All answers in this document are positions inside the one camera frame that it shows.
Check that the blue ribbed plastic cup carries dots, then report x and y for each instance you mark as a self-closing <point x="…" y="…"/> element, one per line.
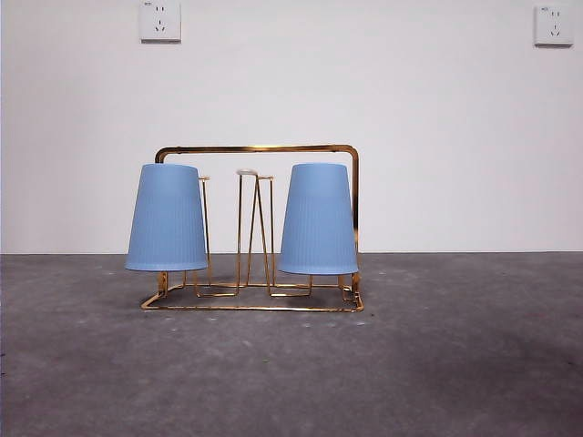
<point x="319" y="227"/>
<point x="166" y="218"/>

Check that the white wall socket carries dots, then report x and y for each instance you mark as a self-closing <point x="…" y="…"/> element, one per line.
<point x="160" y="23"/>
<point x="553" y="26"/>

